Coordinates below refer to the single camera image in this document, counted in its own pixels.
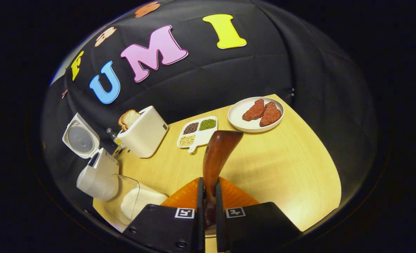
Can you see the white round plate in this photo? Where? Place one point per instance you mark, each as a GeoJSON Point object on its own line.
{"type": "Point", "coordinates": [238, 112]}

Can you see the toast bread slice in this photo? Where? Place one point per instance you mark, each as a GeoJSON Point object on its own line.
{"type": "Point", "coordinates": [122, 124]}
{"type": "Point", "coordinates": [131, 117]}

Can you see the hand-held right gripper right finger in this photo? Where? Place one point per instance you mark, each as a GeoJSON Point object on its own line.
{"type": "Point", "coordinates": [219, 218]}

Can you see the white rice cooker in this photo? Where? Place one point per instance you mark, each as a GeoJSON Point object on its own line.
{"type": "Point", "coordinates": [99, 179]}

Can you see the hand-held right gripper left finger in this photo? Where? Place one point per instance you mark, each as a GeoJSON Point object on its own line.
{"type": "Point", "coordinates": [200, 211]}

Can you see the brown wooden spoon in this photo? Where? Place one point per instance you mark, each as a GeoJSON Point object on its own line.
{"type": "Point", "coordinates": [216, 154]}

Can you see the small glass bottle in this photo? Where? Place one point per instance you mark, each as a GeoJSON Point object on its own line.
{"type": "Point", "coordinates": [115, 137]}

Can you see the black backdrop cloth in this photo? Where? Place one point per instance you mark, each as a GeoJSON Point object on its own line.
{"type": "Point", "coordinates": [229, 70]}

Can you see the white divided bean dish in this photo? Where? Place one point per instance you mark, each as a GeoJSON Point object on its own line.
{"type": "Point", "coordinates": [202, 135]}

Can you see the white toaster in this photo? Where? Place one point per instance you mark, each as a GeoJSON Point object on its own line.
{"type": "Point", "coordinates": [144, 135]}

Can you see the white rice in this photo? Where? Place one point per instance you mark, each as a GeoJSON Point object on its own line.
{"type": "Point", "coordinates": [141, 203]}

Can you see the clear plastic container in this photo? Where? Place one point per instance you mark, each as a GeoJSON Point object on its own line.
{"type": "Point", "coordinates": [123, 186]}

